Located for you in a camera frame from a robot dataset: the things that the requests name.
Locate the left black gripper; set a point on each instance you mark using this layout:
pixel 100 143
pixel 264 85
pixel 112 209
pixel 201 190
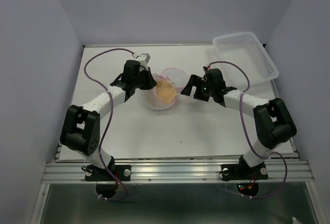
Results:
pixel 150 82

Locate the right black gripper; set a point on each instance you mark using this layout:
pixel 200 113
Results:
pixel 194 81

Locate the beige bra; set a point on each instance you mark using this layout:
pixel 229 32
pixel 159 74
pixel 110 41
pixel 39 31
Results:
pixel 165 92

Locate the white mesh laundry bag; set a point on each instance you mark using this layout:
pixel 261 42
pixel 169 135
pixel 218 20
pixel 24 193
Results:
pixel 176 77

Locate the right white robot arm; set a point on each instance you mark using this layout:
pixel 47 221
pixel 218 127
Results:
pixel 273 122

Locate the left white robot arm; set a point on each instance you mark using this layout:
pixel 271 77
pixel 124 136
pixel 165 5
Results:
pixel 81 130

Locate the white plastic basket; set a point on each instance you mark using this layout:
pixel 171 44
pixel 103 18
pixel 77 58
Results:
pixel 246 51

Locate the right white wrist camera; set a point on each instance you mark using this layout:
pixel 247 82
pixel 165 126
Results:
pixel 206 68

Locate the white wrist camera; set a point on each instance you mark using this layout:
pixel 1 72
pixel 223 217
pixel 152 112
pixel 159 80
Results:
pixel 206 68
pixel 142 58

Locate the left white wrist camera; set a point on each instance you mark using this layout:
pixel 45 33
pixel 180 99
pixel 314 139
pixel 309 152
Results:
pixel 142 58

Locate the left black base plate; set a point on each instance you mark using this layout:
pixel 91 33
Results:
pixel 95 174

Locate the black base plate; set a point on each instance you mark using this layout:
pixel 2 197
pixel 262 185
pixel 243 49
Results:
pixel 95 174
pixel 230 172

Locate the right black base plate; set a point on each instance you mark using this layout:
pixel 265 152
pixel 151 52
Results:
pixel 230 172

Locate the aluminium mounting rail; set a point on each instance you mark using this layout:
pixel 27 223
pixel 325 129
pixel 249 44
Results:
pixel 197 170

